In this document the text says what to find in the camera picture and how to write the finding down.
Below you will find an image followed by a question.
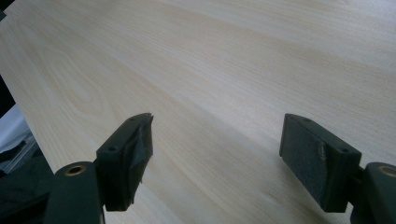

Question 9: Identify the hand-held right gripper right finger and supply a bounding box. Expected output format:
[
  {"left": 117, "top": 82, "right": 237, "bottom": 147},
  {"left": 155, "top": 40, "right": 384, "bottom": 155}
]
[{"left": 278, "top": 113, "right": 363, "bottom": 214}]

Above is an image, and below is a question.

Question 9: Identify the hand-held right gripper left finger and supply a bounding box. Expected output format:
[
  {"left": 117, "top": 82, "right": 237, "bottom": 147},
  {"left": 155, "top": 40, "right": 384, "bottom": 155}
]
[{"left": 95, "top": 112, "right": 155, "bottom": 213}]

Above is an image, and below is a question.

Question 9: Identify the dark cloth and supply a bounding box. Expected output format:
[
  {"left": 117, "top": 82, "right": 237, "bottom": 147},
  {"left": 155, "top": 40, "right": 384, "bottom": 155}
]
[{"left": 0, "top": 139, "right": 56, "bottom": 223}]

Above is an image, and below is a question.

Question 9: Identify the white cloth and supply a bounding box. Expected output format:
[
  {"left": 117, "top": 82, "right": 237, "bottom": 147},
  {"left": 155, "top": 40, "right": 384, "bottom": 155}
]
[{"left": 0, "top": 104, "right": 33, "bottom": 154}]

